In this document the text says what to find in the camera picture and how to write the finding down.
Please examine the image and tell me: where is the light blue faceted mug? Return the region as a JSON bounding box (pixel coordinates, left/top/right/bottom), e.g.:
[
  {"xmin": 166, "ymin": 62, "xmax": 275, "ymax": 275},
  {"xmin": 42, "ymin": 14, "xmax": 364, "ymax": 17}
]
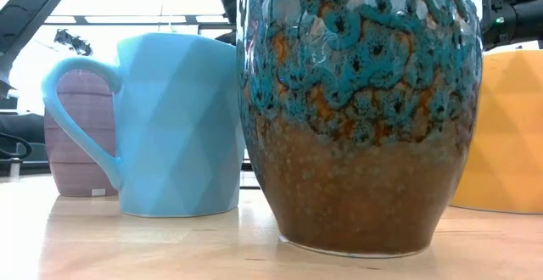
[{"xmin": 41, "ymin": 32, "xmax": 246, "ymax": 219}]

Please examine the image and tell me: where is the teal and brown glazed vase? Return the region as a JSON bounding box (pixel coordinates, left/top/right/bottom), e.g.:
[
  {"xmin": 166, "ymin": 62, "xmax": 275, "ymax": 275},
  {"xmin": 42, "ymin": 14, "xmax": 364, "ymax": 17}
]
[{"xmin": 236, "ymin": 0, "xmax": 484, "ymax": 259}]

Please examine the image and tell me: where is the purple striped mug white handle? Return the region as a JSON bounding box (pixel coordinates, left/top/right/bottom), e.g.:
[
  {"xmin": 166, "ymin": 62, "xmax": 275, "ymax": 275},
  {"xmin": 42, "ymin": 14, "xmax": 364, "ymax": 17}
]
[{"xmin": 43, "ymin": 69, "xmax": 119, "ymax": 198}]

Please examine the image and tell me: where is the yellow faceted mug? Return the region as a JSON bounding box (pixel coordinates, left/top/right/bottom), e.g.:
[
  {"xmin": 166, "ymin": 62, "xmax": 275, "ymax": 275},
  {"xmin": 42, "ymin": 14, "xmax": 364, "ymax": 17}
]
[{"xmin": 449, "ymin": 49, "xmax": 543, "ymax": 215}]

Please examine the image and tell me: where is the black ceiling-mounted fixture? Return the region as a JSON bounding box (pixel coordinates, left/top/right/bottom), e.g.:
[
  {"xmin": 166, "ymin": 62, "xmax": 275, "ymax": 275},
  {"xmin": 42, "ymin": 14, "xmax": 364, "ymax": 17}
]
[{"xmin": 53, "ymin": 28, "xmax": 93, "ymax": 57}]

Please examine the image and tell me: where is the black draped cover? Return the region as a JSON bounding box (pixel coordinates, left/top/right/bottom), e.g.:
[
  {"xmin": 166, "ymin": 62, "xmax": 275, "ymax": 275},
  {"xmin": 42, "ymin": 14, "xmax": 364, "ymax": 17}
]
[{"xmin": 0, "ymin": 113, "xmax": 46, "ymax": 162}]

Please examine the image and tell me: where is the black cable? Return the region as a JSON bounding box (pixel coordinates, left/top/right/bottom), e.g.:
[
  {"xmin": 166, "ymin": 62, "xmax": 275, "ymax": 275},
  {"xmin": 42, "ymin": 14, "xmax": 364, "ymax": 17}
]
[{"xmin": 0, "ymin": 132, "xmax": 33, "ymax": 161}]

